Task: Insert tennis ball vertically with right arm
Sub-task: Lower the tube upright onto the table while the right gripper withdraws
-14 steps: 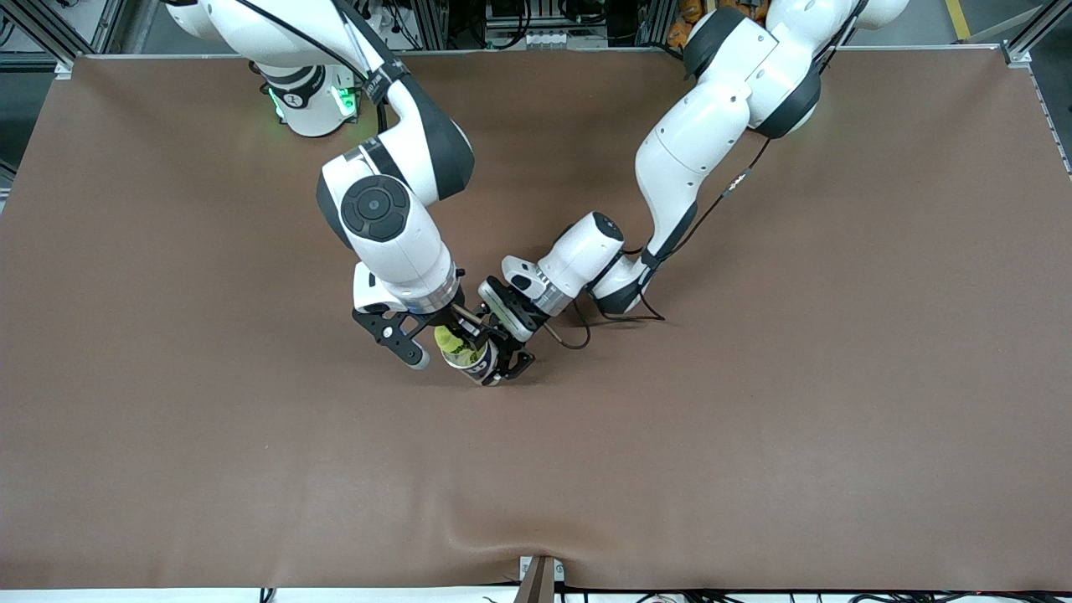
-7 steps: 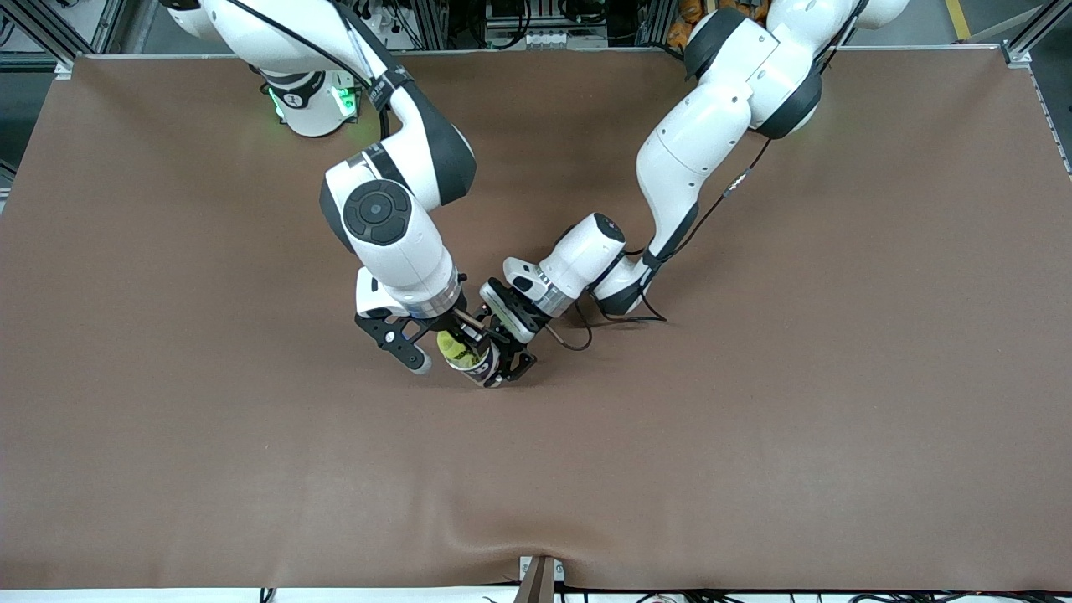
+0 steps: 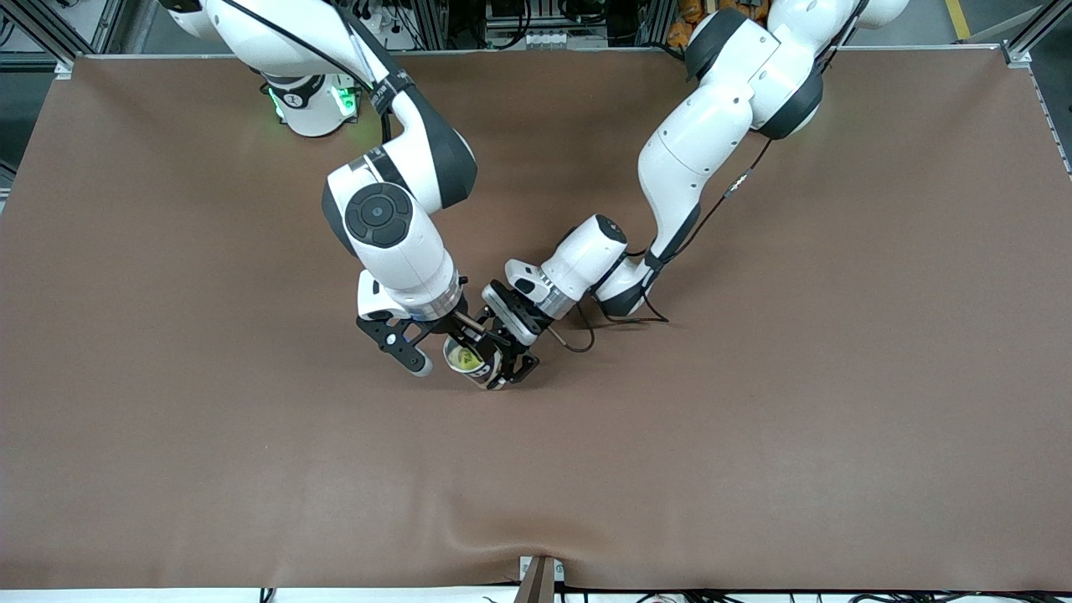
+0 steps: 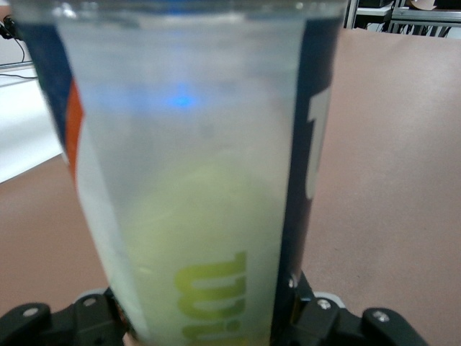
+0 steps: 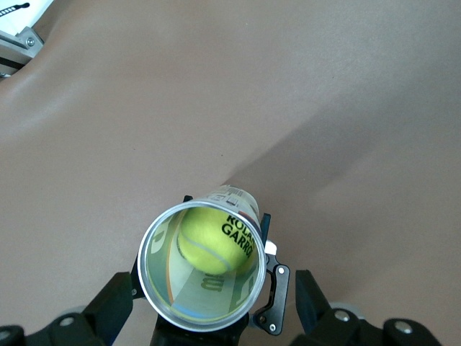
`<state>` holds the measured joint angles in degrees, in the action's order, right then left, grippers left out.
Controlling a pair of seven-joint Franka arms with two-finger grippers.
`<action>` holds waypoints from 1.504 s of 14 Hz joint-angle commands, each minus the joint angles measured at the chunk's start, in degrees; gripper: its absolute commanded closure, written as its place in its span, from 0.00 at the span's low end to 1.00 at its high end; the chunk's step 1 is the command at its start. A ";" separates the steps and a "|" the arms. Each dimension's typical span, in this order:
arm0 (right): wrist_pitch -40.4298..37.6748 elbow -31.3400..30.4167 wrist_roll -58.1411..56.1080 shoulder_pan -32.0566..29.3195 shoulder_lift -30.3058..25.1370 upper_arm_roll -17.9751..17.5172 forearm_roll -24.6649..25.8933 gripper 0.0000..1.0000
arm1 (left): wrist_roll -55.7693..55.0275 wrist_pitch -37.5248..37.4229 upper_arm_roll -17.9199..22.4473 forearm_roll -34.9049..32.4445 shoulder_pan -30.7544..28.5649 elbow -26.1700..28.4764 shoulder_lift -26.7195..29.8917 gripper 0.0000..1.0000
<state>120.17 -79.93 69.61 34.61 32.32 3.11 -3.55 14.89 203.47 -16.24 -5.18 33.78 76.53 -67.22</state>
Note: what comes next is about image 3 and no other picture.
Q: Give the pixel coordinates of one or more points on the orange packets pile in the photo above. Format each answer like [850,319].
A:
[691,12]

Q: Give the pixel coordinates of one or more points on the brown mounting bar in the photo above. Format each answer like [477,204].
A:
[536,584]

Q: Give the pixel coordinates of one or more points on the aluminium frame strut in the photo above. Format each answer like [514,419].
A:
[1030,38]
[59,42]

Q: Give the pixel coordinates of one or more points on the brown table mat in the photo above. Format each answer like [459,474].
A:
[536,469]

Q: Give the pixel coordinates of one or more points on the grey bracket plate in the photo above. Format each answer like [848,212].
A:
[559,571]

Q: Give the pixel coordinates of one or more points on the white power strip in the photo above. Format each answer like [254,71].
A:
[377,12]

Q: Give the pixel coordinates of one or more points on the yellow tennis ball black logo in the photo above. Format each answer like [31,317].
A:
[461,358]

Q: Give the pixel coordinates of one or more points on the tennis ball can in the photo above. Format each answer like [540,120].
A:
[486,377]

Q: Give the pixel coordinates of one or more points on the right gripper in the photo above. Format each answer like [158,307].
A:
[460,328]

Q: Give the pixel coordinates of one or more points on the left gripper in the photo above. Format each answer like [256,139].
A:
[512,321]

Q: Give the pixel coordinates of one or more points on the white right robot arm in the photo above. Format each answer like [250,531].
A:
[402,251]

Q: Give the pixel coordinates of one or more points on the white connector block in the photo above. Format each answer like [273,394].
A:
[553,39]

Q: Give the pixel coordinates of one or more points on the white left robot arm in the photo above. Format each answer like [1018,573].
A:
[695,142]

